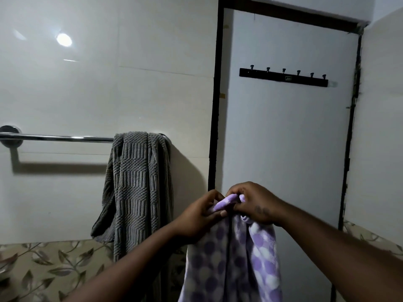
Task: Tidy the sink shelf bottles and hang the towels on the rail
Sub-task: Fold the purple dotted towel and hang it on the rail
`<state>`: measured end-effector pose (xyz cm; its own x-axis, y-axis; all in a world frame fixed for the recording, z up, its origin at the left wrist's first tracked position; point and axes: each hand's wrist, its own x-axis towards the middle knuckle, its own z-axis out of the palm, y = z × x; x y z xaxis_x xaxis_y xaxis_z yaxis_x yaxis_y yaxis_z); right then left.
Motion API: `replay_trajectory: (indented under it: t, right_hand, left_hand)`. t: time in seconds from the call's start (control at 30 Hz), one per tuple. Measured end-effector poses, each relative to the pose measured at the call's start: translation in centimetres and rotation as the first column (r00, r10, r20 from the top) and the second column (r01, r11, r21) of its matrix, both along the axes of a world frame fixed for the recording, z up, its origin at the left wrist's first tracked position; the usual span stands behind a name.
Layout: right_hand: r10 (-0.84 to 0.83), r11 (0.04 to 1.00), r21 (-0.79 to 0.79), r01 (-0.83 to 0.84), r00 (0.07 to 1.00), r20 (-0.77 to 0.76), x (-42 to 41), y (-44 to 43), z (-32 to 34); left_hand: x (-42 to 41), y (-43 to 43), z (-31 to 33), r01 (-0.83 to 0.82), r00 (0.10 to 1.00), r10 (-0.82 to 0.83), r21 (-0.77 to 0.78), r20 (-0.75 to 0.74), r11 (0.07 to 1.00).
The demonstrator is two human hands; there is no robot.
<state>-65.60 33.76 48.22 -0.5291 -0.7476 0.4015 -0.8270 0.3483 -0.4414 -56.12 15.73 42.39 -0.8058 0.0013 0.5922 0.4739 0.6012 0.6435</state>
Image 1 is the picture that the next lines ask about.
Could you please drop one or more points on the person's left hand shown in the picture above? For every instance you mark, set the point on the person's left hand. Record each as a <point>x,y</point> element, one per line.
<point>196,220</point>

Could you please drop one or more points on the person's left forearm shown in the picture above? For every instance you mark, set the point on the person's left forearm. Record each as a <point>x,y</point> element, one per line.
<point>132,267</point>

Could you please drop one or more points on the chrome towel bar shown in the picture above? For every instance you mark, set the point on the chrome towel bar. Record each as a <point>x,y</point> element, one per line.
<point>53,138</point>

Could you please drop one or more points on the black hook rack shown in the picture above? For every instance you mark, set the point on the black hook rack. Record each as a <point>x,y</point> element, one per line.
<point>283,77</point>

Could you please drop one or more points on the purple dotted towel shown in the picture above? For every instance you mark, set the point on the purple dotted towel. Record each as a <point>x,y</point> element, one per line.
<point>233,257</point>

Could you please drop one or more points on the grey ribbed towel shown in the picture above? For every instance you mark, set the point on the grey ribbed towel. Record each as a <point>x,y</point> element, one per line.
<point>138,191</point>

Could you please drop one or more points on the person's right forearm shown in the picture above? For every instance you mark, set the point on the person's right forearm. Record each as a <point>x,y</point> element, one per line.
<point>340,251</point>

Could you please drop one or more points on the person's right hand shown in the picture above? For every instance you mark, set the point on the person's right hand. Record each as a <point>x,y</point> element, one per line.
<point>258,204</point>

